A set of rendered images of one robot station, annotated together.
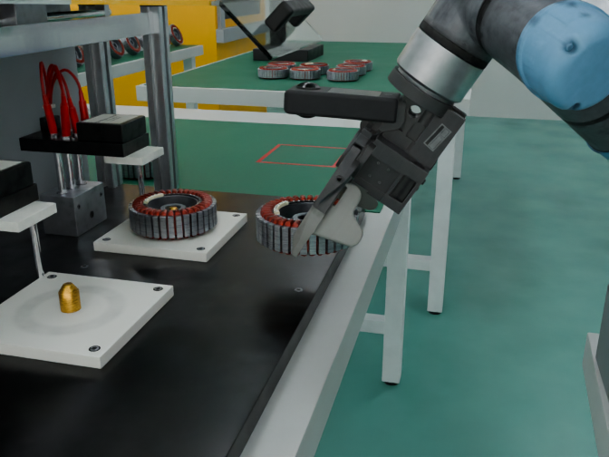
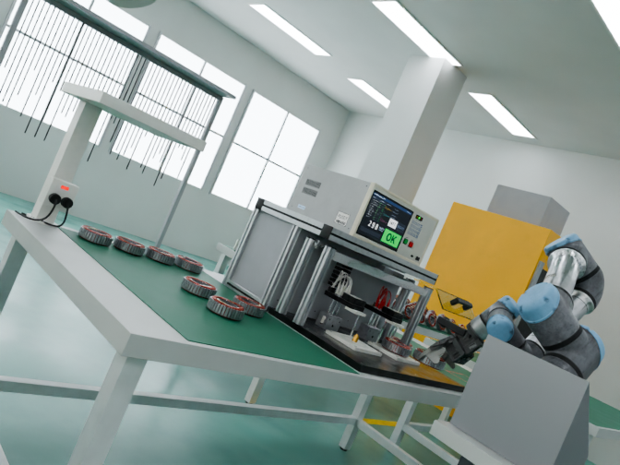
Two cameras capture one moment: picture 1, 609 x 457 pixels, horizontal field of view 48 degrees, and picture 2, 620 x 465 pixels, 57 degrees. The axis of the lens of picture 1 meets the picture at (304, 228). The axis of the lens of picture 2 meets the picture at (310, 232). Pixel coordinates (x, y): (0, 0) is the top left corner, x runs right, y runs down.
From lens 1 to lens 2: 138 cm
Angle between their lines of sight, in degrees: 38
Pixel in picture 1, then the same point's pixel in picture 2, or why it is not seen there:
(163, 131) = (411, 328)
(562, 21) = (496, 317)
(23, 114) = (370, 300)
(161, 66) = (421, 307)
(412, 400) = not seen: outside the picture
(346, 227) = (435, 358)
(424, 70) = (473, 324)
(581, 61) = (495, 327)
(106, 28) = (407, 285)
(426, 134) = (470, 343)
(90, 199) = (374, 332)
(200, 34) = not seen: hidden behind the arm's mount
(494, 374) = not seen: outside the picture
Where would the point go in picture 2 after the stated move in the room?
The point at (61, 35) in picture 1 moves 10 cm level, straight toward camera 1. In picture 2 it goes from (392, 280) to (390, 280)
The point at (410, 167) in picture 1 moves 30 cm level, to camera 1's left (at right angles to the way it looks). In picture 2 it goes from (460, 349) to (382, 311)
